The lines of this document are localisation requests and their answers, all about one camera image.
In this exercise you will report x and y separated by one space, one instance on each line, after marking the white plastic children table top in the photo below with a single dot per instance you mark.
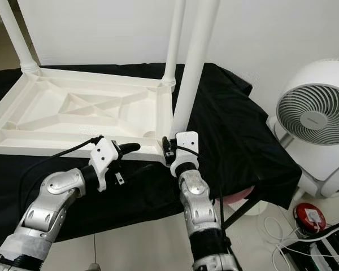
68 113

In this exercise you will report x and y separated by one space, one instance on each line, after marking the white plastic table leg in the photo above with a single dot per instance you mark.
17 39
198 56
174 39

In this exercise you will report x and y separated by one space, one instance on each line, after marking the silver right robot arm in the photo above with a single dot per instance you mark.
195 200

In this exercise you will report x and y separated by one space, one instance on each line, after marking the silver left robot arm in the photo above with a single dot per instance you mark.
56 195

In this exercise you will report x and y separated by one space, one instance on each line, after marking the black table cloth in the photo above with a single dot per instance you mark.
243 141

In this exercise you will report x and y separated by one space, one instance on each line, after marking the pink white round stool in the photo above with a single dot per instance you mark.
242 195

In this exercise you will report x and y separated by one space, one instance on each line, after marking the black metal stand pole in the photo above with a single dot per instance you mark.
243 212

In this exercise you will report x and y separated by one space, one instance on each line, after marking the grey robot foot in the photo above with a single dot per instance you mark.
94 267

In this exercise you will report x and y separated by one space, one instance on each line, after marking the red floor object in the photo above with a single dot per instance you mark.
309 217

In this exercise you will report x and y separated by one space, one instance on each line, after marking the white standing fan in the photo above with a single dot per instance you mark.
316 113

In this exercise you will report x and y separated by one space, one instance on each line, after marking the black metal floor rack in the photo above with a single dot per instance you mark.
299 259

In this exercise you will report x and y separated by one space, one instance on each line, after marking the white green plastic tool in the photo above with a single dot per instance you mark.
319 255

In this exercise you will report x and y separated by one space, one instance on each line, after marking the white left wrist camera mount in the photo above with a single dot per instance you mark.
103 156

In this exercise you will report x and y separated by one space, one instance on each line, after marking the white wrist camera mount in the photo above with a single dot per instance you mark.
187 141
103 156

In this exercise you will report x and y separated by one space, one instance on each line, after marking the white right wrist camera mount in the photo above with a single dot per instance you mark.
187 141

